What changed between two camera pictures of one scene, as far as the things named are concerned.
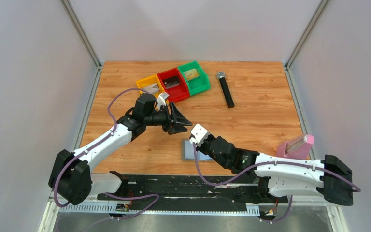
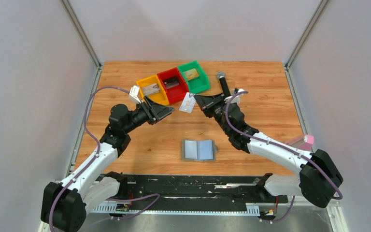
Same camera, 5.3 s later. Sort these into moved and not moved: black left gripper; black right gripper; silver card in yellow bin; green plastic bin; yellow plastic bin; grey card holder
Moved: black right gripper; black left gripper
Not moved: green plastic bin; yellow plastic bin; silver card in yellow bin; grey card holder
